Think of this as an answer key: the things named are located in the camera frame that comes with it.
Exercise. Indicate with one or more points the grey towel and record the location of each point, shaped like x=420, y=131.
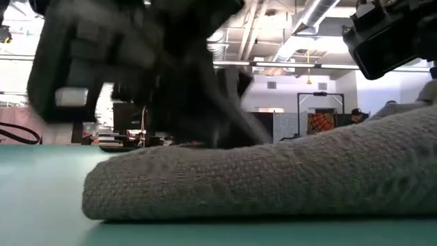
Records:
x=273, y=177

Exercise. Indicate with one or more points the person with cap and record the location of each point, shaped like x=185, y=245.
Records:
x=356, y=116

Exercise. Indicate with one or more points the orange patterned cloth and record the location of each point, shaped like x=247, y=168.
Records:
x=321, y=123

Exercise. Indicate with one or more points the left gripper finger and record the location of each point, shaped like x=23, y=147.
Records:
x=237, y=80
x=239, y=130

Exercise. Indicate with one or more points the pink curtain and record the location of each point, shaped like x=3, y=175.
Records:
x=13, y=116

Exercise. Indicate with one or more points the green table mat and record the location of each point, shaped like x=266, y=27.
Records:
x=41, y=191

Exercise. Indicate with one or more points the black upright panel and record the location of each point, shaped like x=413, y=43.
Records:
x=77, y=133

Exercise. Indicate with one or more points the grey partition panel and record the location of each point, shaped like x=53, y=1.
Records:
x=286, y=126

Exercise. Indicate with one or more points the silver ventilation duct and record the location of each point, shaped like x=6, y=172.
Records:
x=317, y=13

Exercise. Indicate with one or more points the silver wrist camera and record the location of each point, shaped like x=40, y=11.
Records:
x=70, y=96

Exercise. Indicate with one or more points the black frame stand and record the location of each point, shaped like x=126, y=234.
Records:
x=320, y=93

